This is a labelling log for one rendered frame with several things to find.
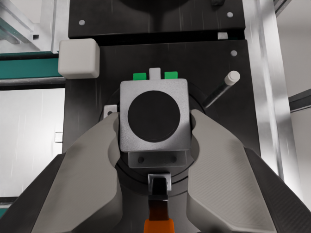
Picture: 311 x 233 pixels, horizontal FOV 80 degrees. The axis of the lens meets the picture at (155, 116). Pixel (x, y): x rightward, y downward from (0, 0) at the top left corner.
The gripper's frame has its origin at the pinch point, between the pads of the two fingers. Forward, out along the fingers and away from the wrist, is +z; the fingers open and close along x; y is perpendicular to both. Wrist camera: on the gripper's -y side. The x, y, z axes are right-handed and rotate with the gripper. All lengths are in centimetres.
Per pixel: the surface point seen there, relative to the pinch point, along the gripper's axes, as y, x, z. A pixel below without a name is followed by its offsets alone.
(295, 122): 13.1, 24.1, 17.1
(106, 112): 3.3, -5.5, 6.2
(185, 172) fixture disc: 9.3, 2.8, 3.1
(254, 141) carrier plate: 8.3, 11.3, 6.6
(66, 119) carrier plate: 5.5, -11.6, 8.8
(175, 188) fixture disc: 10.5, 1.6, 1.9
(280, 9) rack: -4.4, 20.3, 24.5
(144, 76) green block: -0.9, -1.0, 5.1
